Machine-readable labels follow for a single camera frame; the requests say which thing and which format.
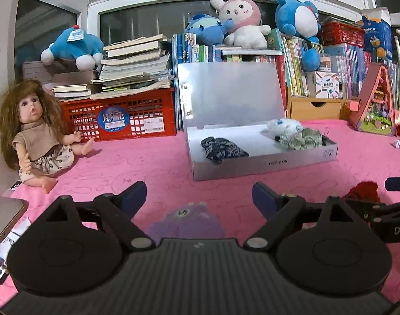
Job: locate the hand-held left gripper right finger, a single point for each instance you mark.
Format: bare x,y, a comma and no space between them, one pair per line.
262,197

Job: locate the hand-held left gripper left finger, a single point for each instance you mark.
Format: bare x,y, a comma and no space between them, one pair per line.
136,193

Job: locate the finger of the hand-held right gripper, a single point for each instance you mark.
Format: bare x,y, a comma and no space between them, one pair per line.
367,209
398,184

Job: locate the red scrunchie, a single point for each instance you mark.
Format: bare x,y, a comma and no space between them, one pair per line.
364,190

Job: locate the purple plush toy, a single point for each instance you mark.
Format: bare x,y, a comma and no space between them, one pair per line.
190,221

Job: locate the dark patterned scrunchie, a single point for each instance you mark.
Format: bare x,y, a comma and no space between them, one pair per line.
223,149

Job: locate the green patterned scrunchie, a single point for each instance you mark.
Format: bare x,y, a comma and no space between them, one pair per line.
301,139

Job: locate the white fluffy scrunchie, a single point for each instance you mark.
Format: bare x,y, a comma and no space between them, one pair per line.
283,126

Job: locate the translucent plastic storage box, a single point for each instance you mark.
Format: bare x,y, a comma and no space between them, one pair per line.
232,98

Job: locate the pink printed bedsheet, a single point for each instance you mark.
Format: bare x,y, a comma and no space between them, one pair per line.
137,160

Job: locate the small folded paper piece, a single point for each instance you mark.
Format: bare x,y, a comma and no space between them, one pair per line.
399,142

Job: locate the pink toy house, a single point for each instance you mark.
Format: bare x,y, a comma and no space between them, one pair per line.
378,105

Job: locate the wooden drawer box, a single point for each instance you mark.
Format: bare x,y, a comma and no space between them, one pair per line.
305,109

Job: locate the red plastic crate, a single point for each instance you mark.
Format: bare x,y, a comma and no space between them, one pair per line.
88,105

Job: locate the brown haired baby doll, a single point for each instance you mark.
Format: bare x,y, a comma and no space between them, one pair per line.
36,137

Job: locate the white patterned box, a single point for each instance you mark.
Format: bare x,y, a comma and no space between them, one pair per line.
323,85

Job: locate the stack of books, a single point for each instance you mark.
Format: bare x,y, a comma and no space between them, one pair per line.
134,69

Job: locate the row of upright books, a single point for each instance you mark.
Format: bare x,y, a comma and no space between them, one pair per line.
347,69

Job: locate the blue folder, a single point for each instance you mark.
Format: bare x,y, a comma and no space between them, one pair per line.
179,72

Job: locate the printed paper card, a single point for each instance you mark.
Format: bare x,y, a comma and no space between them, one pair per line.
3,256

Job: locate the blue printed carton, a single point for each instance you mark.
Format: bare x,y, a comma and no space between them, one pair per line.
377,36

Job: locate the pale storage crate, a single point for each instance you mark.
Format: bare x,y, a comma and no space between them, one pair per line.
36,72

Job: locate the blue plush toy with tag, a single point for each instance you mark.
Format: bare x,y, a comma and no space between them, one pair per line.
72,47

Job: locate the red plastic basket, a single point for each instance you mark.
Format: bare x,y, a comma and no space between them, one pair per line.
342,34

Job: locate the blue alien plush toy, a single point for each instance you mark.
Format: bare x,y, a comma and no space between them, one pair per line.
205,29

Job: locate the pink and white bunny plush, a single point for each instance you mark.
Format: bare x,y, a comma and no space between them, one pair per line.
242,16

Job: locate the blue and white plush toy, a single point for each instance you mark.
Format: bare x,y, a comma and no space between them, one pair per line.
296,16

